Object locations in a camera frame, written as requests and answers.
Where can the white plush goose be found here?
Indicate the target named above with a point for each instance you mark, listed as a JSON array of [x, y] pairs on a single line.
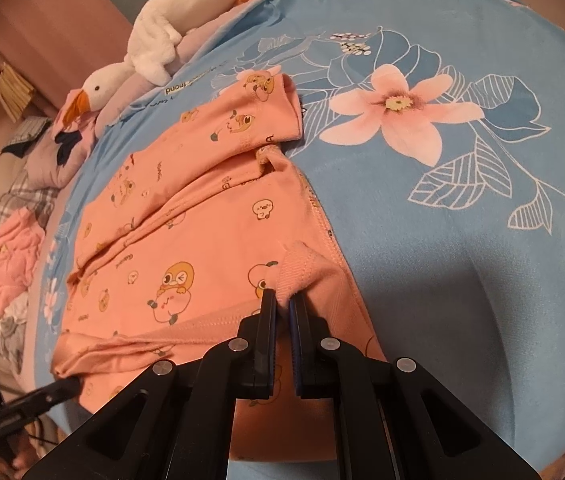
[[157, 35]]

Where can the straw fringe hanging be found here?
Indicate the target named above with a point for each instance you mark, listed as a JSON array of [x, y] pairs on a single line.
[[12, 92]]

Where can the blue floral blanket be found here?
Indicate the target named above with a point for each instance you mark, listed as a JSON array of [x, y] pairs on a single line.
[[462, 210]]

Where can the plaid pillow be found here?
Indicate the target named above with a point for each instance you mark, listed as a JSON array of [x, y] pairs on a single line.
[[17, 195]]

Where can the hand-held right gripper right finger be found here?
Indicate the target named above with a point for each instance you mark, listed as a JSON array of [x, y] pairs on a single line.
[[305, 355]]

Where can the pink garment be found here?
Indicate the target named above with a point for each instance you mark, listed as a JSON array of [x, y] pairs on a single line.
[[65, 117]]

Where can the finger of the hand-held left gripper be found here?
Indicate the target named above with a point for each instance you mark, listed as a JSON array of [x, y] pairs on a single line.
[[47, 397]]

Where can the pink bed sheet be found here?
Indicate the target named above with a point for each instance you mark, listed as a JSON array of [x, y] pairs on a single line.
[[35, 355]]

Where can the pink curtain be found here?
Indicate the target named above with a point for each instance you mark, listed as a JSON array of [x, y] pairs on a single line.
[[62, 20]]

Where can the orange duck print shirt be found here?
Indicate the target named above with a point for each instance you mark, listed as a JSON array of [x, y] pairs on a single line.
[[202, 220]]

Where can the small plaid cloth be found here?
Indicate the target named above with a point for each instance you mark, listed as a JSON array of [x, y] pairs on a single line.
[[32, 132]]

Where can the navy garment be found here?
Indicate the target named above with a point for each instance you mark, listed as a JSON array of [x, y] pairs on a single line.
[[67, 149]]

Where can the pile of pink clothes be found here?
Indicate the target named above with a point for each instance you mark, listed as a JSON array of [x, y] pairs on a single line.
[[7, 255]]

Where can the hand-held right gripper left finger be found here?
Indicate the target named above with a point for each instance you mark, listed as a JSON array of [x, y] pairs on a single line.
[[262, 345]]

